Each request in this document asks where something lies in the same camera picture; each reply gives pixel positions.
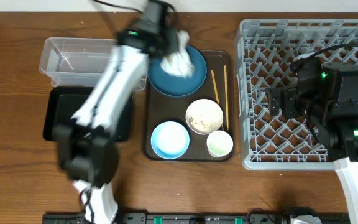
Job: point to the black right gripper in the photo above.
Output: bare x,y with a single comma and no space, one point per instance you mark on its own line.
289,94

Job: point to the white green cup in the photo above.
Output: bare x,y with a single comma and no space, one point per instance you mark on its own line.
219,143

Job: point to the beige bowl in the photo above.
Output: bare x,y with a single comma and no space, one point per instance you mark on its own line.
204,116

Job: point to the white paper napkin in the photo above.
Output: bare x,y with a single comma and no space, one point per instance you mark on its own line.
178,64

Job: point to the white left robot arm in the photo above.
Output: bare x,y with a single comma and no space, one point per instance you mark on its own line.
86,143

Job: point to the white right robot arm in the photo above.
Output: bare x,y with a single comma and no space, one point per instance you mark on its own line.
326,96

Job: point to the grey dishwasher rack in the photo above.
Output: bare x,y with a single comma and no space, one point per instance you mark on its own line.
264,49

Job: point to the wooden chopstick right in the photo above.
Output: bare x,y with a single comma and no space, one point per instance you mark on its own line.
226,97

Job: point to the wooden chopstick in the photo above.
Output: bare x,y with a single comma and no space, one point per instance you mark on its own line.
226,97
216,89

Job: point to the wooden chopstick left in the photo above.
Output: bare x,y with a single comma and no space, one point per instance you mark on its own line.
216,89

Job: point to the brown serving tray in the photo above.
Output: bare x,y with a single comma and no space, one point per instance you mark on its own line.
160,108

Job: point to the dark blue plate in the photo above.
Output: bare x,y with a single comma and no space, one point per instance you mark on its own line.
178,86

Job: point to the light blue bowl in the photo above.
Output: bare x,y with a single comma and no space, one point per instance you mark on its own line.
170,140

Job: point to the clear plastic bin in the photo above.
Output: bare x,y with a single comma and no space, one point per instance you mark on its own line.
75,61

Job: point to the black tray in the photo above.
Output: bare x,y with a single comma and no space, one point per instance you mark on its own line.
65,100

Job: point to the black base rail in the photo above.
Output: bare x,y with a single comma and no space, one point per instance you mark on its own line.
255,216

